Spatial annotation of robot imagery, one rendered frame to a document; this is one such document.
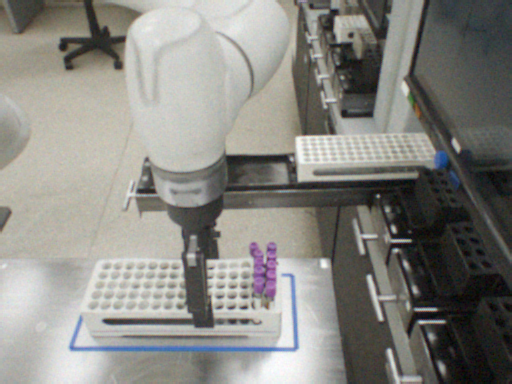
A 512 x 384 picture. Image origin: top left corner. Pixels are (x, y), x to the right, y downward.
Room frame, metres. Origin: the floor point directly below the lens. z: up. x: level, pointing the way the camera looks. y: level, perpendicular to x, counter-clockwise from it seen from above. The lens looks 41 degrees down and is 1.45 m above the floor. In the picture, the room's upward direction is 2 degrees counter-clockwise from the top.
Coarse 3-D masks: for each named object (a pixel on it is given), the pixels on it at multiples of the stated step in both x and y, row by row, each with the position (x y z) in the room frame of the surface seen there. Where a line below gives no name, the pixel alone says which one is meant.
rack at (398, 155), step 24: (312, 144) 0.84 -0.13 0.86; (336, 144) 0.84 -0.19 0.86; (360, 144) 0.83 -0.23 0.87; (384, 144) 0.82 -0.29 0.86; (408, 144) 0.82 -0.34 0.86; (312, 168) 0.76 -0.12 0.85; (336, 168) 0.82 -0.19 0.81; (360, 168) 0.81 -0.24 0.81; (384, 168) 0.79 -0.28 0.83; (408, 168) 0.78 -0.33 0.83
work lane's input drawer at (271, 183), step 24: (144, 168) 0.83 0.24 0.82; (240, 168) 0.83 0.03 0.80; (264, 168) 0.83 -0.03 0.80; (288, 168) 0.82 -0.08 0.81; (144, 192) 0.76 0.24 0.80; (240, 192) 0.75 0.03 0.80; (264, 192) 0.75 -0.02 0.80; (288, 192) 0.75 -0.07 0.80; (312, 192) 0.75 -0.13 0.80; (336, 192) 0.75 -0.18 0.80; (360, 192) 0.75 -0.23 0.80; (384, 192) 0.75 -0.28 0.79
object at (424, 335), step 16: (416, 320) 0.42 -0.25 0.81; (432, 320) 0.42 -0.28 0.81; (416, 336) 0.41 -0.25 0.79; (432, 336) 0.39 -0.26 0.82; (448, 336) 0.40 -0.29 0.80; (416, 352) 0.39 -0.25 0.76; (432, 352) 0.36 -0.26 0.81; (448, 352) 0.36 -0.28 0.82; (416, 368) 0.38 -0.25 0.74; (432, 368) 0.34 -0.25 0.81; (448, 368) 0.34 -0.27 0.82
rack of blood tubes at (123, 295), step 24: (96, 264) 0.49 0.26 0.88; (120, 264) 0.50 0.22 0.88; (144, 264) 0.49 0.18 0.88; (168, 264) 0.49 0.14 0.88; (216, 264) 0.48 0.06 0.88; (240, 264) 0.48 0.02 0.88; (264, 264) 0.48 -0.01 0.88; (96, 288) 0.45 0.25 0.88; (120, 288) 0.44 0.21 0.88; (144, 288) 0.44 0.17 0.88; (168, 288) 0.44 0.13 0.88; (216, 288) 0.44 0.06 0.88; (240, 288) 0.44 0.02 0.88; (264, 288) 0.44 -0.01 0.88; (96, 312) 0.40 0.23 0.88; (120, 312) 0.40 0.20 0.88; (144, 312) 0.40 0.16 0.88; (168, 312) 0.40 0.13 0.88; (216, 312) 0.40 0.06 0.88; (240, 312) 0.39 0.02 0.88; (264, 312) 0.39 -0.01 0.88; (96, 336) 0.40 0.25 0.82; (264, 336) 0.39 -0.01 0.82
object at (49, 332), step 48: (0, 288) 0.50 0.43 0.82; (48, 288) 0.50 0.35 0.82; (288, 288) 0.48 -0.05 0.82; (0, 336) 0.41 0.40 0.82; (48, 336) 0.41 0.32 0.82; (144, 336) 0.40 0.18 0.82; (192, 336) 0.40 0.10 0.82; (240, 336) 0.39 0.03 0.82; (288, 336) 0.39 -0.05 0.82; (336, 336) 0.39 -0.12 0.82
